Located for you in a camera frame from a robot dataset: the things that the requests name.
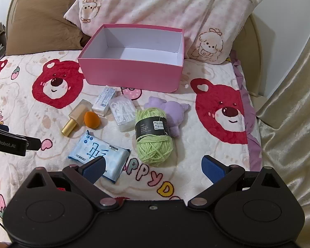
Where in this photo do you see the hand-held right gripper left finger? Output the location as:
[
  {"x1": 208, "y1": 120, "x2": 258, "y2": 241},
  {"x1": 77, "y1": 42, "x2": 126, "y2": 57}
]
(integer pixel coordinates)
[{"x1": 23, "y1": 157, "x2": 117, "y2": 210}]

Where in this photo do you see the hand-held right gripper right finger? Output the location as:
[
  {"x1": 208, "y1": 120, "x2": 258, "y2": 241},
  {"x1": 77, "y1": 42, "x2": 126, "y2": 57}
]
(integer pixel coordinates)
[{"x1": 188, "y1": 155, "x2": 285, "y2": 210}]

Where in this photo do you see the blue wet wipes pack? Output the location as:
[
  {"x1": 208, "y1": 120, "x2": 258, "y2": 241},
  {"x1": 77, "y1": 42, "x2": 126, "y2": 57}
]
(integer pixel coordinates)
[{"x1": 68, "y1": 130, "x2": 131, "y2": 184}]

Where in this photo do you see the orange makeup sponge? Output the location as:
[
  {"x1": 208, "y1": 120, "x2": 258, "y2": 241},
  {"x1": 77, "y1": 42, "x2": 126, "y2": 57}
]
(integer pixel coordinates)
[{"x1": 84, "y1": 112, "x2": 100, "y2": 129}]

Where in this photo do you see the foundation bottle with gold cap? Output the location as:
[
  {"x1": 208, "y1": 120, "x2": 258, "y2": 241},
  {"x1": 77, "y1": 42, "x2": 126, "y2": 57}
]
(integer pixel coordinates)
[{"x1": 61, "y1": 99, "x2": 93, "y2": 137}]

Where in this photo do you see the green yarn ball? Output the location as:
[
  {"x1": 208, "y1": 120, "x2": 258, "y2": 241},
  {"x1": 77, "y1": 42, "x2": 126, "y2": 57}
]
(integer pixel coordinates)
[{"x1": 135, "y1": 108, "x2": 174, "y2": 167}]

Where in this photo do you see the clear plastic floss pick box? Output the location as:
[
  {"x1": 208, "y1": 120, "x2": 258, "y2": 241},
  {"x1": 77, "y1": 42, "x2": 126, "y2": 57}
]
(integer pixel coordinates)
[{"x1": 110, "y1": 95, "x2": 137, "y2": 132}]

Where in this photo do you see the purple plush toy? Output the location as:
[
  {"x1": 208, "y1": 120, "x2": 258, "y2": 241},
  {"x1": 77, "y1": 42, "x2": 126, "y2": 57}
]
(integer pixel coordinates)
[{"x1": 144, "y1": 96, "x2": 191, "y2": 138}]

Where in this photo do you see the small white carton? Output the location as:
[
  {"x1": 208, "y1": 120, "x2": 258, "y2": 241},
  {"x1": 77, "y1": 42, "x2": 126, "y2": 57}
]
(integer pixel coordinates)
[{"x1": 92, "y1": 86, "x2": 117, "y2": 117}]

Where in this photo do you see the pink cardboard box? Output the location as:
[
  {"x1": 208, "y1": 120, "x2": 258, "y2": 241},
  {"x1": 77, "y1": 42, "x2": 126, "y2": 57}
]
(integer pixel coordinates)
[{"x1": 77, "y1": 24, "x2": 184, "y2": 94}]

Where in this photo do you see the bear printed blanket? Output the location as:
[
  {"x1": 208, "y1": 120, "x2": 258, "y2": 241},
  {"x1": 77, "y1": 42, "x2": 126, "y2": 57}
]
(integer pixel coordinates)
[{"x1": 0, "y1": 49, "x2": 263, "y2": 238}]

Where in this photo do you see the gold satin cloth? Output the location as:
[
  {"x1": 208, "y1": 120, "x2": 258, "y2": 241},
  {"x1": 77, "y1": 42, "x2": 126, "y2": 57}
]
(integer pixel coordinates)
[{"x1": 256, "y1": 23, "x2": 310, "y2": 238}]

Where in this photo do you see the brown pillow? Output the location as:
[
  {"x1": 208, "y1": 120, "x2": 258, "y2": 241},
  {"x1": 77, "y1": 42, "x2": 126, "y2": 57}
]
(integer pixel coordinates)
[{"x1": 6, "y1": 0, "x2": 90, "y2": 56}]

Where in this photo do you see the pink printed pillow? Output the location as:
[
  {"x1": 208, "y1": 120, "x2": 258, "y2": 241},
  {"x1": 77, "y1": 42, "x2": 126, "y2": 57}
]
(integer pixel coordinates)
[{"x1": 64, "y1": 0, "x2": 263, "y2": 65}]

